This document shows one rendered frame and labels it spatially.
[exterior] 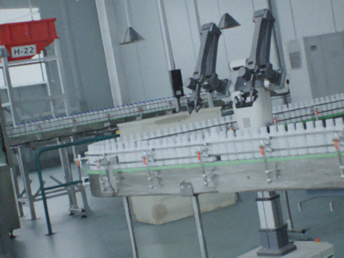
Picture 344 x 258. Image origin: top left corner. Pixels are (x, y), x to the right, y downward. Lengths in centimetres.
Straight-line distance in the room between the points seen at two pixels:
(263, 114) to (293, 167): 98
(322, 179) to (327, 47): 666
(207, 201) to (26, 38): 379
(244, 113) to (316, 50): 549
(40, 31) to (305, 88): 384
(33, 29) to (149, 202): 360
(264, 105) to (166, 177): 83
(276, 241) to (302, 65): 552
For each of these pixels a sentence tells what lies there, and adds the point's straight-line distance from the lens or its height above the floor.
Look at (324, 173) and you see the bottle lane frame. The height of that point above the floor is 90.
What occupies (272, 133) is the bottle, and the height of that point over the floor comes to 113.
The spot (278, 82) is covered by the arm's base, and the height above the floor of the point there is 138.
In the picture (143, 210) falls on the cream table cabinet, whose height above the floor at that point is 14.
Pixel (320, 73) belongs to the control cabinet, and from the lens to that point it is 1025.
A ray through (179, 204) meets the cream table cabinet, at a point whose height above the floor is 16.
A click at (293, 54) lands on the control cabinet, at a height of 168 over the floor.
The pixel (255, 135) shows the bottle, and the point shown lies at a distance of 404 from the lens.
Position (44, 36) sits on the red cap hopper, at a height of 255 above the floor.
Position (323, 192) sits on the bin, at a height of 75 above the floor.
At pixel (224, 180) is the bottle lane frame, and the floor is 89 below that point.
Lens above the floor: 143
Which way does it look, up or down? 3 degrees down
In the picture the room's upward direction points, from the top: 10 degrees counter-clockwise
